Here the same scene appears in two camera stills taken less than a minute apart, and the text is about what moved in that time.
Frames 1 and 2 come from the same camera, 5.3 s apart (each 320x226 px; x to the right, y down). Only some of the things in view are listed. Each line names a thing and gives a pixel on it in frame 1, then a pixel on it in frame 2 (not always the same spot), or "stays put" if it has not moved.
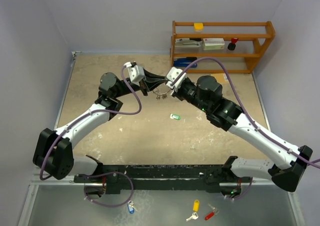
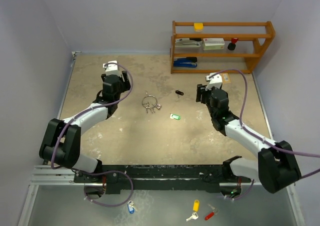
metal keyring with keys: (161, 90) → (150, 102)
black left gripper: (146, 85) → (125, 86)
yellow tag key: (196, 208) stays put
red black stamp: (232, 46) stays put
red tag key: (210, 215) stays put
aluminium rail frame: (36, 181) stays put
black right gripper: (177, 94) → (201, 92)
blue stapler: (185, 62) stays put
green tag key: (175, 116) stays put
